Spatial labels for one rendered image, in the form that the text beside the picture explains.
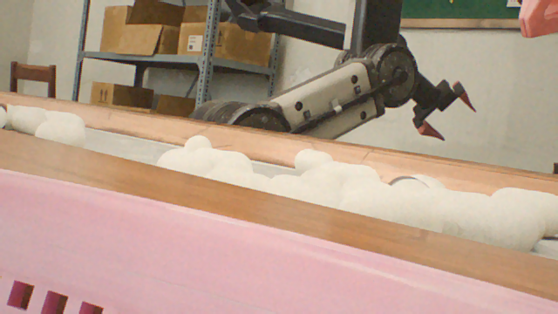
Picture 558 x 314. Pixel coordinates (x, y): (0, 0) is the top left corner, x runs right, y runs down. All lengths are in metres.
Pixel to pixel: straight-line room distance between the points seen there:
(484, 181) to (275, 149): 0.19
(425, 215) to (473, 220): 0.02
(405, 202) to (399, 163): 0.27
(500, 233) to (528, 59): 2.34
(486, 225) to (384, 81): 0.90
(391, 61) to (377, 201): 0.93
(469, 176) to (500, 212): 0.23
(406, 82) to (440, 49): 1.59
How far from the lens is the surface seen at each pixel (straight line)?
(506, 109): 2.60
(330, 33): 1.61
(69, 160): 0.16
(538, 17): 0.45
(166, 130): 0.69
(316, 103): 1.04
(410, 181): 0.31
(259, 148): 0.59
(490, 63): 2.65
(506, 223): 0.25
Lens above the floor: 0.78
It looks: 3 degrees down
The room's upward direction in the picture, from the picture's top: 7 degrees clockwise
